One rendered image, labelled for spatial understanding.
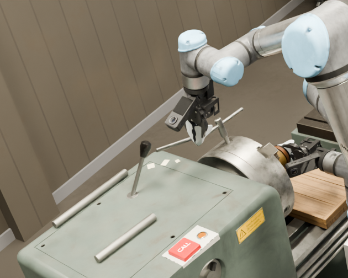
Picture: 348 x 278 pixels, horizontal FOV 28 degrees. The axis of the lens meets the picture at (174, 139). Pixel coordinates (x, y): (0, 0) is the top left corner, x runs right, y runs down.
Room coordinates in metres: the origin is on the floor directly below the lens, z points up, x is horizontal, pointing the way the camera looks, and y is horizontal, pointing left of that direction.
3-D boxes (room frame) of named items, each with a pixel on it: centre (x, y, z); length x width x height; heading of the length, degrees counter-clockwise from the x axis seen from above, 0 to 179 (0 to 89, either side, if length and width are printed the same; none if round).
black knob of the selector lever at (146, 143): (1.69, 0.08, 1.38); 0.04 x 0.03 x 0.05; 127
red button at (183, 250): (1.36, 0.05, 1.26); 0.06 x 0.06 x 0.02; 37
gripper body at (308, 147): (1.86, -0.42, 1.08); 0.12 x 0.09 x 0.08; 36
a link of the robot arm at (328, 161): (1.79, -0.46, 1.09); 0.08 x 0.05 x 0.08; 126
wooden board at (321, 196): (1.99, -0.41, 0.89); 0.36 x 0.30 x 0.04; 37
